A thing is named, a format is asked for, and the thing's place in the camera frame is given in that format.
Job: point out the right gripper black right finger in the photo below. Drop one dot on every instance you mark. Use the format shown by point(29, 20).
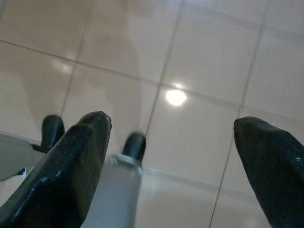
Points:
point(275, 166)

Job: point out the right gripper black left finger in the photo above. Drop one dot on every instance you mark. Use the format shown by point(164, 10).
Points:
point(61, 171)

